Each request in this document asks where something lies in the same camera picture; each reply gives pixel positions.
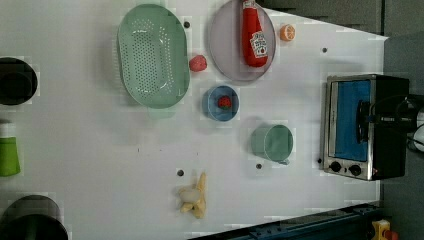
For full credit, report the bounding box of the pink round plate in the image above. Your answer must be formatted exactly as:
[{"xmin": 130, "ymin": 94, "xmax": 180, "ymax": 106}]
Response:
[{"xmin": 209, "ymin": 0, "xmax": 276, "ymax": 81}]

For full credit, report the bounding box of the black oven knob upper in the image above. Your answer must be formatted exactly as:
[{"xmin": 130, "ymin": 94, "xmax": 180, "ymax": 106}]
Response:
[{"xmin": 329, "ymin": 161, "xmax": 341, "ymax": 172}]

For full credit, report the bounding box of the yellow red emergency button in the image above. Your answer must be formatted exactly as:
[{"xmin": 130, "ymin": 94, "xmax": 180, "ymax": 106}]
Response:
[{"xmin": 372, "ymin": 219, "xmax": 399, "ymax": 240}]

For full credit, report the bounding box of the black oven knob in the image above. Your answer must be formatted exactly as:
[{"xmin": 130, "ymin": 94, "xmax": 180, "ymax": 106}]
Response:
[
  {"xmin": 349, "ymin": 165, "xmax": 362, "ymax": 176},
  {"xmin": 329, "ymin": 161, "xmax": 341, "ymax": 172}
]

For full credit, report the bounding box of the blue metal frame rail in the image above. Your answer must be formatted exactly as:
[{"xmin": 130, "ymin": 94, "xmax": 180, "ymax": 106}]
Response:
[{"xmin": 191, "ymin": 204, "xmax": 382, "ymax": 240}]

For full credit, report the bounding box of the green metal mug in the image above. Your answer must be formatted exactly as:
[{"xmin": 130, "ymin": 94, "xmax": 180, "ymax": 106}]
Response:
[{"xmin": 250, "ymin": 124, "xmax": 294, "ymax": 165}]

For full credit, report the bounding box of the black toaster oven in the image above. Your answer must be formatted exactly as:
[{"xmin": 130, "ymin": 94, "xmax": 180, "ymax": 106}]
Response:
[{"xmin": 322, "ymin": 74, "xmax": 409, "ymax": 181}]

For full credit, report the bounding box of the green perforated colander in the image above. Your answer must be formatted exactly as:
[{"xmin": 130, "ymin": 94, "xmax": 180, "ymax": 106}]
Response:
[{"xmin": 117, "ymin": 4, "xmax": 190, "ymax": 109}]

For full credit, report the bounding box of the blue glass oven door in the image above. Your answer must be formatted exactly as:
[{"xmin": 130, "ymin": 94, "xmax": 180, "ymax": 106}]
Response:
[{"xmin": 329, "ymin": 80, "xmax": 371, "ymax": 162}]

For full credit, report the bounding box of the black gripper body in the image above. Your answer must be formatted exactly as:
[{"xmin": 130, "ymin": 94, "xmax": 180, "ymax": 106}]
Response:
[{"xmin": 383, "ymin": 97, "xmax": 420, "ymax": 132}]

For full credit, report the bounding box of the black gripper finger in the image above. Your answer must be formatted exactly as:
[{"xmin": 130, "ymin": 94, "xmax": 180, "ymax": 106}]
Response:
[
  {"xmin": 365, "ymin": 118, "xmax": 384, "ymax": 124},
  {"xmin": 365, "ymin": 113, "xmax": 385, "ymax": 119}
]

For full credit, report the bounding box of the small strawberry in bowl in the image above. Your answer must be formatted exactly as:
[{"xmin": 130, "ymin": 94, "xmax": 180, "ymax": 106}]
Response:
[{"xmin": 218, "ymin": 96, "xmax": 232, "ymax": 109}]

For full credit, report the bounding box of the red toy strawberry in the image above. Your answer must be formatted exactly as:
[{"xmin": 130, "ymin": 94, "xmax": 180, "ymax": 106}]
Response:
[{"xmin": 189, "ymin": 55, "xmax": 207, "ymax": 72}]

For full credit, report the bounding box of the black oven knob lower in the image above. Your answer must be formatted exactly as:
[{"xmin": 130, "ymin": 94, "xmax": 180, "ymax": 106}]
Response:
[{"xmin": 349, "ymin": 165, "xmax": 362, "ymax": 176}]

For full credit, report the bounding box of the orange slice toy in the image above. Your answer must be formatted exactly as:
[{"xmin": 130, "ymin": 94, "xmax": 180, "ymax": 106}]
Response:
[{"xmin": 280, "ymin": 24, "xmax": 296, "ymax": 42}]

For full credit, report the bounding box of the red ketchup bottle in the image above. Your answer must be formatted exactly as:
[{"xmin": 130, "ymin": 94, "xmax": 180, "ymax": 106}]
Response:
[{"xmin": 241, "ymin": 0, "xmax": 268, "ymax": 68}]

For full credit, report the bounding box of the green plastic cup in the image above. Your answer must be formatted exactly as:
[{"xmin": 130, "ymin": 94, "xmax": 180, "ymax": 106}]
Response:
[{"xmin": 0, "ymin": 137, "xmax": 21, "ymax": 177}]

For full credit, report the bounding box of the blue small bowl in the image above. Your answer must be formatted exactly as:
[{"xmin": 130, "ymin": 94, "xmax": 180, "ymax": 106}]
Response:
[{"xmin": 202, "ymin": 86, "xmax": 239, "ymax": 122}]

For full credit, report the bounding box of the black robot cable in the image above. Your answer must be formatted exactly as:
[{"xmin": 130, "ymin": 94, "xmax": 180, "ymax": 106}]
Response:
[{"xmin": 369, "ymin": 94, "xmax": 424, "ymax": 148}]

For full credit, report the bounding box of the black cylinder post upper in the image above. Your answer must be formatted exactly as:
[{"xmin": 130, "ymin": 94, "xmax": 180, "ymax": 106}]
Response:
[{"xmin": 0, "ymin": 57, "xmax": 38, "ymax": 106}]

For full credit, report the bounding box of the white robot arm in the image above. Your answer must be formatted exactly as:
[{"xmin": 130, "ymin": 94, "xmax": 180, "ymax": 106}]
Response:
[{"xmin": 358, "ymin": 95, "xmax": 424, "ymax": 151}]

